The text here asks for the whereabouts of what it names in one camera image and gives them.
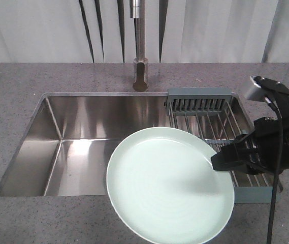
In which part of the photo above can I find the white pleated curtain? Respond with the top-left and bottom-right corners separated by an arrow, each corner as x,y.
0,1 -> 289,63

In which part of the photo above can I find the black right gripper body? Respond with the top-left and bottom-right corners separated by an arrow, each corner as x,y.
233,94 -> 289,174

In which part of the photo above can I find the light green round plate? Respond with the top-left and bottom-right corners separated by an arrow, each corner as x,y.
106,127 -> 235,243

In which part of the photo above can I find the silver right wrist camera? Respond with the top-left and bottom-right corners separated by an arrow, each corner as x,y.
242,76 -> 289,102

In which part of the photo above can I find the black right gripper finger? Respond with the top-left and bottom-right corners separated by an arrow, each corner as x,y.
211,144 -> 249,171

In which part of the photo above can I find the black camera cable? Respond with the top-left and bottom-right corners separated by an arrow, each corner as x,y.
263,96 -> 284,244

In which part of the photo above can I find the grey dish drying rack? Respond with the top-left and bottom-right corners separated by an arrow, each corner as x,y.
165,88 -> 273,203

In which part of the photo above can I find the stainless steel faucet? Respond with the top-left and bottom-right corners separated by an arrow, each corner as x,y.
129,0 -> 148,92

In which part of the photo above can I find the stainless steel sink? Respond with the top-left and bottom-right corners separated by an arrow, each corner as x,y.
0,92 -> 171,197

